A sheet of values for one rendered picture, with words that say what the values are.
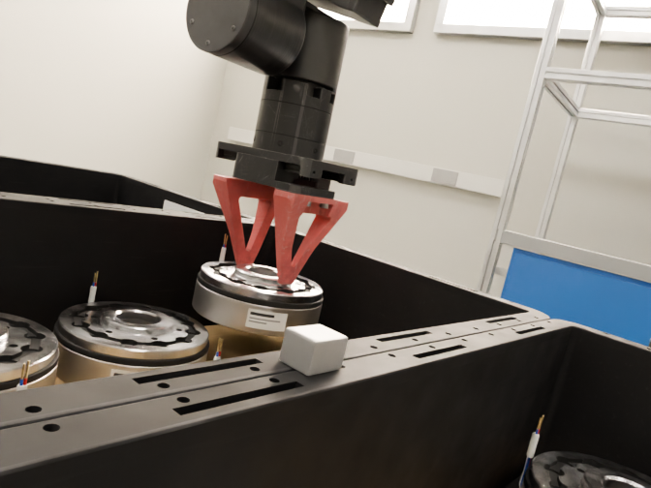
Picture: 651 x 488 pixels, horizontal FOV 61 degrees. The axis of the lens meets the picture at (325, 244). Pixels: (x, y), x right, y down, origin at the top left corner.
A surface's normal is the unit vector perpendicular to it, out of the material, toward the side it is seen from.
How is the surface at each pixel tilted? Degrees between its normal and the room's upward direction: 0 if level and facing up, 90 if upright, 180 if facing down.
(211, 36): 91
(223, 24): 91
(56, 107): 90
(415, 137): 90
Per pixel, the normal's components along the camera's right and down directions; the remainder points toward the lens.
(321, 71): 0.54, 0.22
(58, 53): 0.80, 0.26
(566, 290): -0.56, -0.02
